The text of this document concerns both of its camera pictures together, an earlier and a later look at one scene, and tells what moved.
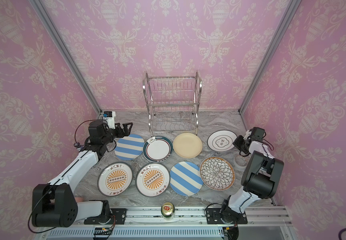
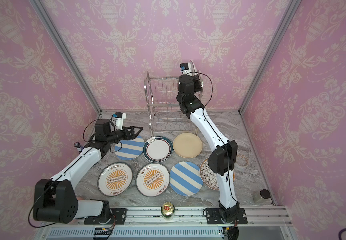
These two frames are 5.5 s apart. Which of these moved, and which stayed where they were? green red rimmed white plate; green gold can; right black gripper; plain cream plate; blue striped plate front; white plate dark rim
Moved: right black gripper; white plate dark rim
Stayed: green gold can; green red rimmed white plate; plain cream plate; blue striped plate front
